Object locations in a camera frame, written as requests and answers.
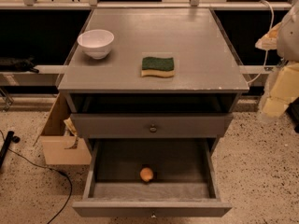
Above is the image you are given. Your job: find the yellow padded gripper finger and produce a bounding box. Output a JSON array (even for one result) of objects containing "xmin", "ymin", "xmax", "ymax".
[
  {"xmin": 255, "ymin": 22, "xmax": 281, "ymax": 50},
  {"xmin": 260, "ymin": 63, "xmax": 299, "ymax": 119}
]

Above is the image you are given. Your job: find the orange fruit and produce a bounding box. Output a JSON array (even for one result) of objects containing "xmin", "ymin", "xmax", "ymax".
[{"xmin": 140, "ymin": 167, "xmax": 153, "ymax": 182}]

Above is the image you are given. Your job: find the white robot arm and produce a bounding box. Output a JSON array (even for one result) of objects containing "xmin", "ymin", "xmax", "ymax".
[{"xmin": 255, "ymin": 2, "xmax": 299, "ymax": 119}]

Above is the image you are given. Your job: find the open grey middle drawer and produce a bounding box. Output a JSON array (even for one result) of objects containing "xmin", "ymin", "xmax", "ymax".
[{"xmin": 73, "ymin": 139, "xmax": 232, "ymax": 217}]

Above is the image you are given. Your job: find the closed grey top drawer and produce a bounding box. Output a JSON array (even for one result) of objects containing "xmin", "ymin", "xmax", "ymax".
[{"xmin": 71, "ymin": 113, "xmax": 233, "ymax": 139}]

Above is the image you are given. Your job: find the green yellow sponge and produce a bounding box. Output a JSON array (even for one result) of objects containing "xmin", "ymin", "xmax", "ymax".
[{"xmin": 141, "ymin": 57, "xmax": 175, "ymax": 77}]

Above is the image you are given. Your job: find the white ceramic bowl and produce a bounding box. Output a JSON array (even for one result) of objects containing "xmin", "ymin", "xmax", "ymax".
[{"xmin": 77, "ymin": 29, "xmax": 114, "ymax": 60}]

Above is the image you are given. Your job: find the cardboard box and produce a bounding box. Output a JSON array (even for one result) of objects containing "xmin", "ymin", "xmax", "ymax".
[{"xmin": 38, "ymin": 94, "xmax": 92, "ymax": 165}]

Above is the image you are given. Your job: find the black object on shelf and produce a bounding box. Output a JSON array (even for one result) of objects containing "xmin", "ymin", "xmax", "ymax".
[{"xmin": 0, "ymin": 57, "xmax": 39, "ymax": 74}]

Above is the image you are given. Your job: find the black bar on floor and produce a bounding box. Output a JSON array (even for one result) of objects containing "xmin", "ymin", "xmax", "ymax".
[{"xmin": 0, "ymin": 131, "xmax": 20, "ymax": 168}]

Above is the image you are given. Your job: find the white hanging cable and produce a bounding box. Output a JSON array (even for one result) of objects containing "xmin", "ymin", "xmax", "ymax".
[{"xmin": 248, "ymin": 0, "xmax": 276, "ymax": 86}]

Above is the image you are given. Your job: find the black floor cable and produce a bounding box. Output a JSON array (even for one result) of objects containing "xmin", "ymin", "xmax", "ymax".
[{"xmin": 0, "ymin": 130, "xmax": 74, "ymax": 224}]

